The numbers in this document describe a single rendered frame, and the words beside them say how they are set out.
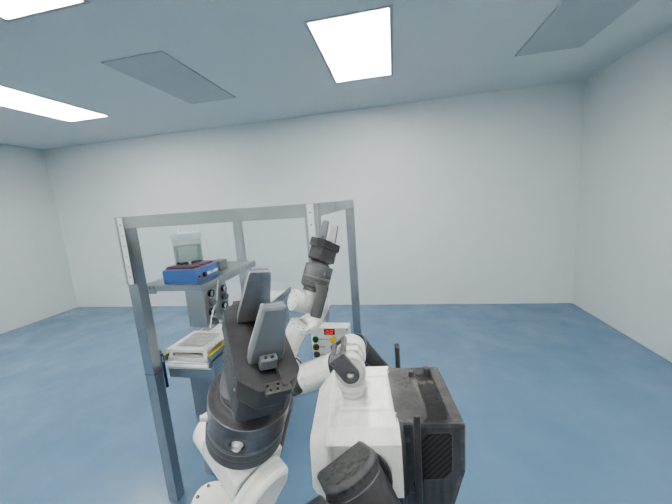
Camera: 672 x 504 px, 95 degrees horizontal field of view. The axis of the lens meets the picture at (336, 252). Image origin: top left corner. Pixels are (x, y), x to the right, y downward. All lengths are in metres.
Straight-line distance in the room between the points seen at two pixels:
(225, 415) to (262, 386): 0.09
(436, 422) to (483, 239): 4.28
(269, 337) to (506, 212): 4.71
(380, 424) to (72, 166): 6.95
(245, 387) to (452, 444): 0.51
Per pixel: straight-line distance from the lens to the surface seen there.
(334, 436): 0.67
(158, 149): 6.05
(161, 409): 2.13
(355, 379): 0.66
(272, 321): 0.27
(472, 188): 4.77
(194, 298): 1.77
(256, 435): 0.36
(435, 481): 0.77
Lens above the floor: 1.65
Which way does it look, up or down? 9 degrees down
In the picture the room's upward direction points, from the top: 4 degrees counter-clockwise
